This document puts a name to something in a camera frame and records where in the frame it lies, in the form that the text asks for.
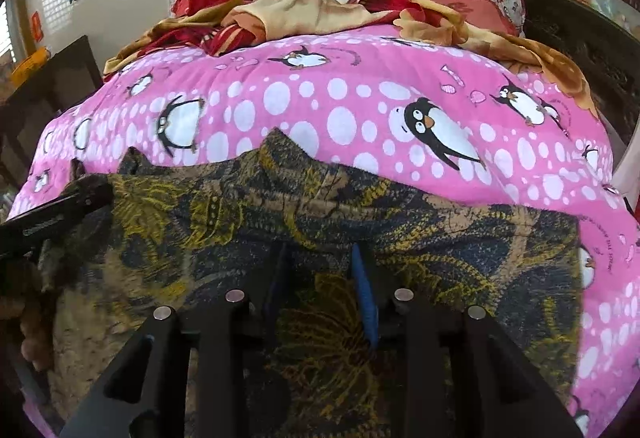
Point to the red wall sticker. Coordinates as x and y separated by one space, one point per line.
37 25

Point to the white chair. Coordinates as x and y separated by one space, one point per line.
627 178

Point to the dark wooden furniture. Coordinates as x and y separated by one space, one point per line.
60 78

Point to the person's left hand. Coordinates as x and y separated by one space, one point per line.
37 343

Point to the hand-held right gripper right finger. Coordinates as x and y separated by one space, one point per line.
364 298

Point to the brown patterned shirt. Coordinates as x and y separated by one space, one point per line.
450 258

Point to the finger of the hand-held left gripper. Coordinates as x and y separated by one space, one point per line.
50 220

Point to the dark carved wooden cabinet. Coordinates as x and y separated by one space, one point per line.
600 58

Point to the yellow bag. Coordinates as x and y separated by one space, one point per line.
30 65

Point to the orange and red blanket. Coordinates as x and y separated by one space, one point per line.
300 8

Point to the pink penguin print blanket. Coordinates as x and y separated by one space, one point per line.
350 88

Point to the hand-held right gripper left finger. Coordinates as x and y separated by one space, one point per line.
274 298

